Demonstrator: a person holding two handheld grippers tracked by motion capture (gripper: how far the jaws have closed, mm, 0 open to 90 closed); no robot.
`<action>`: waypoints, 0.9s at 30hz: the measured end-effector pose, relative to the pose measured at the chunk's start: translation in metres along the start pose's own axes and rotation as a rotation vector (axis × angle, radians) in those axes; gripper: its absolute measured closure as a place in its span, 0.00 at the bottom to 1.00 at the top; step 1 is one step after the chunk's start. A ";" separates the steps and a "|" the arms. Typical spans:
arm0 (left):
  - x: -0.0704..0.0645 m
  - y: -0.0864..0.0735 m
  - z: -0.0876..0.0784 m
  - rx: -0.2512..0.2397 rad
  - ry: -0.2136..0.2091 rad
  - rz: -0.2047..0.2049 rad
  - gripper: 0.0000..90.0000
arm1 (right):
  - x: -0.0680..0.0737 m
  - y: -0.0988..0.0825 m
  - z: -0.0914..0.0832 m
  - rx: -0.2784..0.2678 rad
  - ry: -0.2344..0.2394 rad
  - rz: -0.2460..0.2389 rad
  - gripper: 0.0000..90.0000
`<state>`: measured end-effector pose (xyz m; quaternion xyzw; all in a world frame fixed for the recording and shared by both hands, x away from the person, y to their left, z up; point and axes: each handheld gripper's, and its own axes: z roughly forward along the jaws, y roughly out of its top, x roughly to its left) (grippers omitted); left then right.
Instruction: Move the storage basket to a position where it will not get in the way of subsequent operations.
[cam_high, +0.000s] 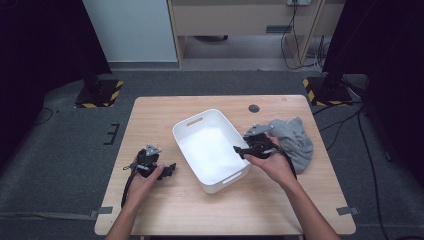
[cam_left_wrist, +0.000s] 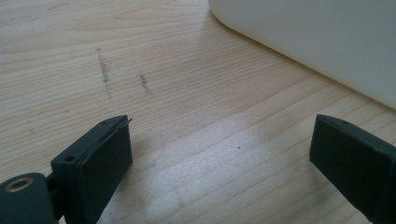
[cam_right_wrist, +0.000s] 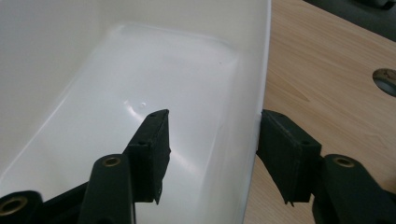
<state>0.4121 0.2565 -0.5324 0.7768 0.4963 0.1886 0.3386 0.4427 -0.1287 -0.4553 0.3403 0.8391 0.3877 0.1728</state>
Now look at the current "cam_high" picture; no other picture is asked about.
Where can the person's right hand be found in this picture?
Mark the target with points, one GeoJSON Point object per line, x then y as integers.
{"type": "Point", "coordinates": [276, 166]}

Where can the black stand base striped edge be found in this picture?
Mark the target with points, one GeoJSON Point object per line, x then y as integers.
{"type": "Point", "coordinates": [328, 95]}
{"type": "Point", "coordinates": [100, 95]}

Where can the white cabinet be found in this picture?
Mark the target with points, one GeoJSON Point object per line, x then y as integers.
{"type": "Point", "coordinates": [133, 30]}

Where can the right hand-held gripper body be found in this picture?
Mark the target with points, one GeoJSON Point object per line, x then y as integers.
{"type": "Point", "coordinates": [260, 143]}

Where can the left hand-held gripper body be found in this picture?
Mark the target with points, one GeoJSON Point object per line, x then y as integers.
{"type": "Point", "coordinates": [146, 163]}

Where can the white power strip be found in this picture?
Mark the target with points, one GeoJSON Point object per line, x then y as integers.
{"type": "Point", "coordinates": [298, 2]}

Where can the grey pants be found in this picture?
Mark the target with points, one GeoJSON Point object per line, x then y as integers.
{"type": "Point", "coordinates": [296, 146]}

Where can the white plastic basket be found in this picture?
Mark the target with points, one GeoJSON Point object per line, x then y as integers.
{"type": "Point", "coordinates": [210, 153]}

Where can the grey round table grommet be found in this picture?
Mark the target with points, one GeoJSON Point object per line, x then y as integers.
{"type": "Point", "coordinates": [254, 108]}

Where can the person's left hand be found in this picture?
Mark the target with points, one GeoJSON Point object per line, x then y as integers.
{"type": "Point", "coordinates": [140, 190]}

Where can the grey tape strip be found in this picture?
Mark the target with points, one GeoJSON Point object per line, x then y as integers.
{"type": "Point", "coordinates": [347, 210]}
{"type": "Point", "coordinates": [101, 210]}

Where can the black curtain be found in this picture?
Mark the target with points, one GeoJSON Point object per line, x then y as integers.
{"type": "Point", "coordinates": [40, 50]}
{"type": "Point", "coordinates": [383, 50]}

